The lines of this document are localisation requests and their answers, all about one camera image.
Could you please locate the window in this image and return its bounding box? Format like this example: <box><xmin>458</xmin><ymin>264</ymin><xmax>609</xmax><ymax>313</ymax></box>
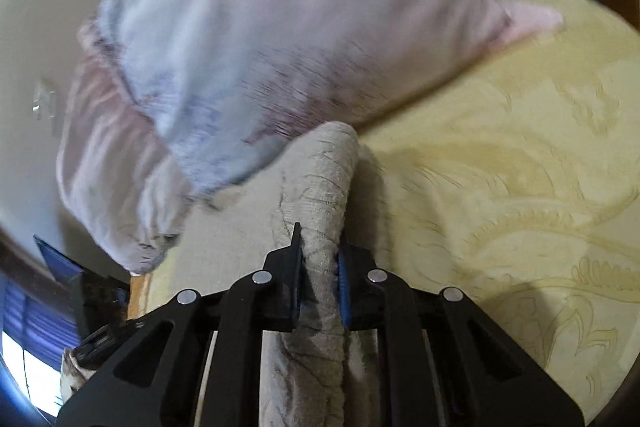
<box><xmin>0</xmin><ymin>274</ymin><xmax>81</xmax><ymax>418</ymax></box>

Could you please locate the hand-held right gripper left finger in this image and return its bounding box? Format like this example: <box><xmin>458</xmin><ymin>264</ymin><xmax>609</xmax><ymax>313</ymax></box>
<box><xmin>57</xmin><ymin>222</ymin><xmax>307</xmax><ymax>427</ymax></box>

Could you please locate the pink floral pillow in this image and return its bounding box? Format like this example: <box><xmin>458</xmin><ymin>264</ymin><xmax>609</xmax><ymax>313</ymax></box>
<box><xmin>55</xmin><ymin>19</ymin><xmax>201</xmax><ymax>275</ymax></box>

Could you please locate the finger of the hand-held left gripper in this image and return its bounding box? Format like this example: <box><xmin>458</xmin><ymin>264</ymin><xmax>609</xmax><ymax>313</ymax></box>
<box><xmin>72</xmin><ymin>317</ymin><xmax>151</xmax><ymax>370</ymax></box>
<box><xmin>32</xmin><ymin>234</ymin><xmax>132</xmax><ymax>333</ymax></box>

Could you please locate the white wall switch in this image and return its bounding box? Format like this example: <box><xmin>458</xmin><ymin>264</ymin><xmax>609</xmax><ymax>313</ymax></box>
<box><xmin>31</xmin><ymin>77</ymin><xmax>60</xmax><ymax>135</ymax></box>

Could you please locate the beige cable-knit sweater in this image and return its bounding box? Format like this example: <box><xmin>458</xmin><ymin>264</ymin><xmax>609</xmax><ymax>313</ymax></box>
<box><xmin>131</xmin><ymin>122</ymin><xmax>401</xmax><ymax>427</ymax></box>

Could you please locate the yellow patterned bedsheet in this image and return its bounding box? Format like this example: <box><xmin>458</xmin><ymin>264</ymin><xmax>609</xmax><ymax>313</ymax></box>
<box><xmin>127</xmin><ymin>0</ymin><xmax>640</xmax><ymax>427</ymax></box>

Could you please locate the floral pillow with green spot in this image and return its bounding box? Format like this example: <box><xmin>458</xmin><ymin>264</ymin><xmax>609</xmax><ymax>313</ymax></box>
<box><xmin>95</xmin><ymin>0</ymin><xmax>566</xmax><ymax>200</ymax></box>

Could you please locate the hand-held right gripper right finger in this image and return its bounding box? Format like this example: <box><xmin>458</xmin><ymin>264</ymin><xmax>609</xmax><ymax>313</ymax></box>
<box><xmin>337</xmin><ymin>243</ymin><xmax>585</xmax><ymax>427</ymax></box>

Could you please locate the person's white patterned shirt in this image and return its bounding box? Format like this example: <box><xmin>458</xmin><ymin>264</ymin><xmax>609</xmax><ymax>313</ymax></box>
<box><xmin>60</xmin><ymin>349</ymin><xmax>98</xmax><ymax>408</ymax></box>

